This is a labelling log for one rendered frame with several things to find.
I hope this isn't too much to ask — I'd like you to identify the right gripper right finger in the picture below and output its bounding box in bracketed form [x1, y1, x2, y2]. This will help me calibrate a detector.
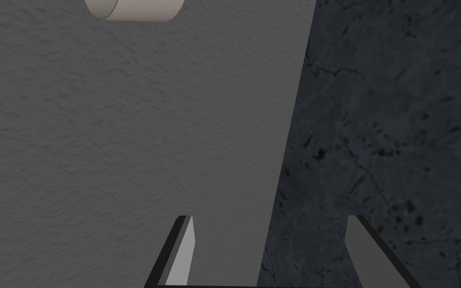
[344, 214, 423, 288]

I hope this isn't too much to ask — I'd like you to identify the beige round mug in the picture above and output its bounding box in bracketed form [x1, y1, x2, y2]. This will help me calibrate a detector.
[83, 0, 185, 23]

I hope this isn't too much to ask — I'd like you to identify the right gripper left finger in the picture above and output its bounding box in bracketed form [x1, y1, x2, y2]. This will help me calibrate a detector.
[144, 215, 196, 287]

